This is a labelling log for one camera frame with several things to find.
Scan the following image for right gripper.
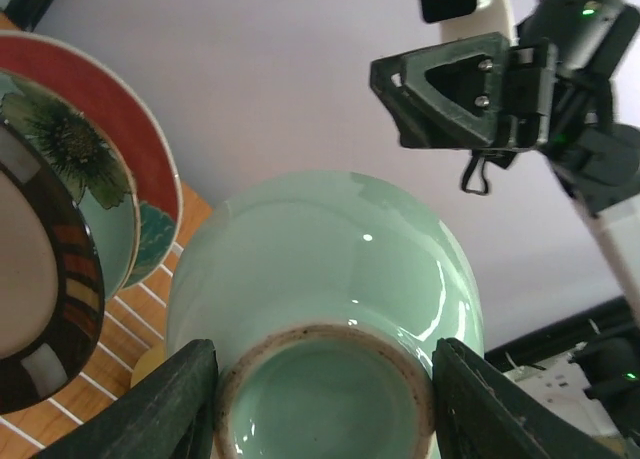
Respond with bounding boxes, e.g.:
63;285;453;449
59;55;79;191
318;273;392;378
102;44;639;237
369;32;613;169

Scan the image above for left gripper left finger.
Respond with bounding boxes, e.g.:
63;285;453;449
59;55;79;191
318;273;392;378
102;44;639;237
37;339;218;459

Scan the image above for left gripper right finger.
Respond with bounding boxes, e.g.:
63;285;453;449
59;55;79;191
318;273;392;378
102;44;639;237
432;338;618;459

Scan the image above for yellow mug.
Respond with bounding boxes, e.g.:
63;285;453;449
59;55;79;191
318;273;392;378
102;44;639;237
130;343;166;388

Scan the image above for black rimmed beige plate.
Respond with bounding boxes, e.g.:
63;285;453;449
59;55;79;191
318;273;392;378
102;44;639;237
1;124;105;414

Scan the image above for mint green bowl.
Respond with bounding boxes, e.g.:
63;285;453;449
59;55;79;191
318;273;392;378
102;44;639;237
165;171;484;458

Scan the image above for mint plate with flower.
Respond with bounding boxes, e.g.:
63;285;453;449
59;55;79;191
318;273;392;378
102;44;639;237
1;69;140;299

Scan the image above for red teal flower plate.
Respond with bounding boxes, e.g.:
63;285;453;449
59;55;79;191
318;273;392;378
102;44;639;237
1;31;183;290

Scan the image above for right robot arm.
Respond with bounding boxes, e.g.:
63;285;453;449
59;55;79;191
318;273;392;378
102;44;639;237
369;0;639;311

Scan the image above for white wire dish rack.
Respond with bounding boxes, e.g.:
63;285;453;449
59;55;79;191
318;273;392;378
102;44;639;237
0;243;184;453

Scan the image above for right black frame post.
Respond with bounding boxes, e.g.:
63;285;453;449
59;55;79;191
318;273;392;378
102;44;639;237
2;0;54;32

